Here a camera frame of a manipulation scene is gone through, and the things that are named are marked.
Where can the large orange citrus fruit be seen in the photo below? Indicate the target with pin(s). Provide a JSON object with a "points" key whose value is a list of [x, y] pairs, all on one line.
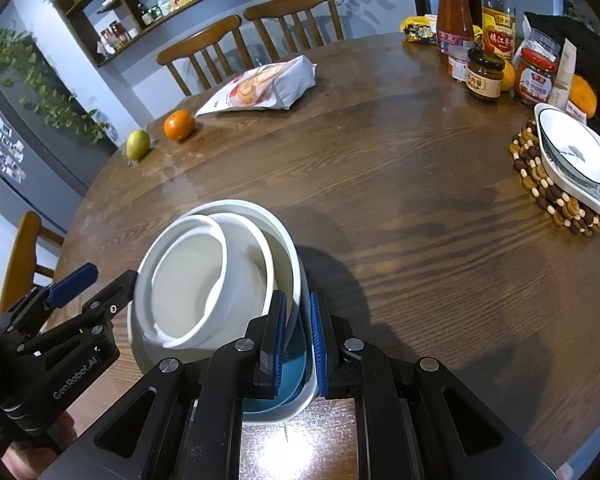
{"points": [[582, 97]]}

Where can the red chili jar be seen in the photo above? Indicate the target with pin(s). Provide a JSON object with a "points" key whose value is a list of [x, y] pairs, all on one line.
{"points": [[536, 82]]}

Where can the medium white bowl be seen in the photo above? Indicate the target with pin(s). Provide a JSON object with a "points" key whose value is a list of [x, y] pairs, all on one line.
{"points": [[263, 270]]}

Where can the wooden bead trivet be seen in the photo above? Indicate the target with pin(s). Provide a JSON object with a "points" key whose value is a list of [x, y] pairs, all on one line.
{"points": [[535, 170]]}

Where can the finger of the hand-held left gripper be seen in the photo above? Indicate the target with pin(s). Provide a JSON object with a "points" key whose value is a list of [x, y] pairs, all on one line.
{"points": [[115, 292], [72, 282]]}

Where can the teal ceramic dish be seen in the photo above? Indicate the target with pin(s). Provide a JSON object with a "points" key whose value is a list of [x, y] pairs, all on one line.
{"points": [[294, 365]]}

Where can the trailing green plant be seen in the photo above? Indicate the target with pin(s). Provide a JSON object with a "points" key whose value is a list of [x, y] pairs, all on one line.
{"points": [[45, 90]]}

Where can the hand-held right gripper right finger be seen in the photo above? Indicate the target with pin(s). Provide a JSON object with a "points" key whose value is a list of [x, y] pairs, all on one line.
{"points": [[317, 345]]}

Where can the brown sauce jar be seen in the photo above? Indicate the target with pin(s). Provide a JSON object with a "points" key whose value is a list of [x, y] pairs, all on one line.
{"points": [[485, 80]]}

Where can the yellow snack packet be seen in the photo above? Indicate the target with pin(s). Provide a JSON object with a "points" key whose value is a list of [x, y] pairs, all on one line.
{"points": [[417, 30]]}

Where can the small yellow citrus fruit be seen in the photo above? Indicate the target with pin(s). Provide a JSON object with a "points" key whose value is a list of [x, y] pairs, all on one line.
{"points": [[509, 76]]}

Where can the small straight-sided white bowl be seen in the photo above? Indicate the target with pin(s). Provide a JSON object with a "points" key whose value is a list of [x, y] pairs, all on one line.
{"points": [[190, 285]]}

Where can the blue-rimmed patterned bowl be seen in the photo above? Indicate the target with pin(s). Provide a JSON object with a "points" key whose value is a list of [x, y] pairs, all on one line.
{"points": [[572, 155]]}

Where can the wooden wall shelf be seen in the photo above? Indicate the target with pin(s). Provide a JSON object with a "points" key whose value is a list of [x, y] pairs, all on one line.
{"points": [[130, 0]]}

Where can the wooden chair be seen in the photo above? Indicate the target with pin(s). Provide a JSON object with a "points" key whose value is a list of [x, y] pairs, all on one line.
{"points": [[290, 5], [22, 255], [200, 42]]}

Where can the dark grey fridge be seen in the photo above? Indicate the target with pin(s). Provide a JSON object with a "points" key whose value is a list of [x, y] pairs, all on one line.
{"points": [[10, 160]]}

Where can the large white bowl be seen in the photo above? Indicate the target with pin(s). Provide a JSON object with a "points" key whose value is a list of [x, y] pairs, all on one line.
{"points": [[294, 265]]}

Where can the red sauce bottle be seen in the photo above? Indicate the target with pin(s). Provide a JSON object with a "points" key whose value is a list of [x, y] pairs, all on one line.
{"points": [[455, 15]]}

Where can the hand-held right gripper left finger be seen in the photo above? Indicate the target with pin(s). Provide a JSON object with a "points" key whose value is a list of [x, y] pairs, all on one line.
{"points": [[280, 345]]}

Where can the green pear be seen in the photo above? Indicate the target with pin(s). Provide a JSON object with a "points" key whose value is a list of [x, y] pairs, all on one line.
{"points": [[138, 145]]}

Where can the person's left hand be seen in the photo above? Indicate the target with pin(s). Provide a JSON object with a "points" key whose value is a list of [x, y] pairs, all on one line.
{"points": [[25, 465]]}

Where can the white snack bag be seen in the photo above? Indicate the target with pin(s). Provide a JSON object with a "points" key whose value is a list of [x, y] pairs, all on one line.
{"points": [[270, 85]]}

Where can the small white-lid jar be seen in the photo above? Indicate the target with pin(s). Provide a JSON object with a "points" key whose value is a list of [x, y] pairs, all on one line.
{"points": [[459, 65]]}

